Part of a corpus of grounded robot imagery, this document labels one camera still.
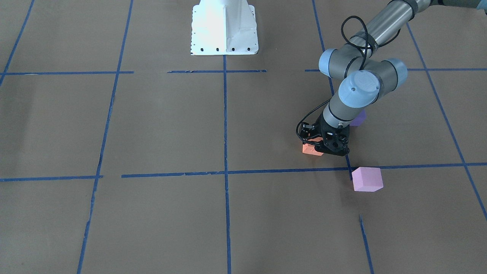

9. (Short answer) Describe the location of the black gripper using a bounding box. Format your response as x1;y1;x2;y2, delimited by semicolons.
313;114;350;156

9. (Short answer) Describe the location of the orange foam cube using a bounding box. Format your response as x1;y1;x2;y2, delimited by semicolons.
302;137;323;156

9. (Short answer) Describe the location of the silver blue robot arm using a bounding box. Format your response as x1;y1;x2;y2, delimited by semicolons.
303;0;430;156

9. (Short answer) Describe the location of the purple foam cube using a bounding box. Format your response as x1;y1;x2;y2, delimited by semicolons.
349;109;367;127

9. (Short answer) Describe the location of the pink foam cube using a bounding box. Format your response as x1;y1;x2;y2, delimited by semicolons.
352;167;384;192

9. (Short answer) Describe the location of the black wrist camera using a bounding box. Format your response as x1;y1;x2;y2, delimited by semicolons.
298;122;316;140

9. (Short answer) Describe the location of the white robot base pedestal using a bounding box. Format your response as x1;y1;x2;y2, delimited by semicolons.
190;0;259;56

